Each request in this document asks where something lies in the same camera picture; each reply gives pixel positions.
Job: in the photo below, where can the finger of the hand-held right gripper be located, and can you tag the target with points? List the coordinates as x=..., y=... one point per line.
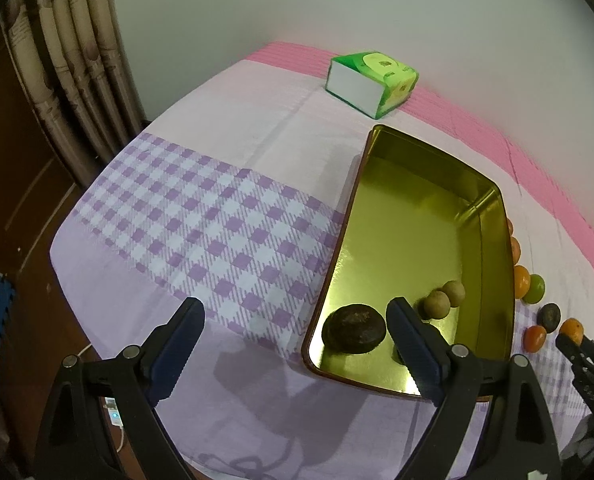
x=569, y=347

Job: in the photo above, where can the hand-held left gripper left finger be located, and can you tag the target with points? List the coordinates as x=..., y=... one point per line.
x=172, y=355

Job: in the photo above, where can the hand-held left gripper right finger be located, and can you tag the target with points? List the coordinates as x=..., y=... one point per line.
x=417, y=360

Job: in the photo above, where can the dark brown round fruit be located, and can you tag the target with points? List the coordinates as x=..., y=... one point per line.
x=352, y=330
x=398, y=352
x=549, y=317

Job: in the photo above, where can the tan longan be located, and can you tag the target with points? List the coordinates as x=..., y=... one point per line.
x=437, y=305
x=454, y=292

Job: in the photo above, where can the orange mandarin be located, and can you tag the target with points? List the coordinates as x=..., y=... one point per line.
x=521, y=282
x=515, y=251
x=572, y=330

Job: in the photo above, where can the gold rectangular tin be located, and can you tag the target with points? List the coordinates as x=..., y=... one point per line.
x=412, y=230

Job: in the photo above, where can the red-orange persimmon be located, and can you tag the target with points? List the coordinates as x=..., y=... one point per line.
x=534, y=338

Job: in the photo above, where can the green lime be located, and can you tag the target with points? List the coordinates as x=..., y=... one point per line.
x=536, y=287

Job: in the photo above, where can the white power adapter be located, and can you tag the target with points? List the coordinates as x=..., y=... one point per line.
x=113, y=412

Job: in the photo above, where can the pink purple checked tablecloth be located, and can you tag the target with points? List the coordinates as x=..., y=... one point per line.
x=202, y=220

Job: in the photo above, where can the dark wooden cabinet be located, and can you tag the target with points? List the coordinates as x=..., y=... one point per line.
x=17, y=185

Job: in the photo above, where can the green tissue box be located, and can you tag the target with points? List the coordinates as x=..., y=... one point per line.
x=372, y=67

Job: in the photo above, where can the beige patterned curtain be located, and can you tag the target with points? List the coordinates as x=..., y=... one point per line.
x=67, y=60

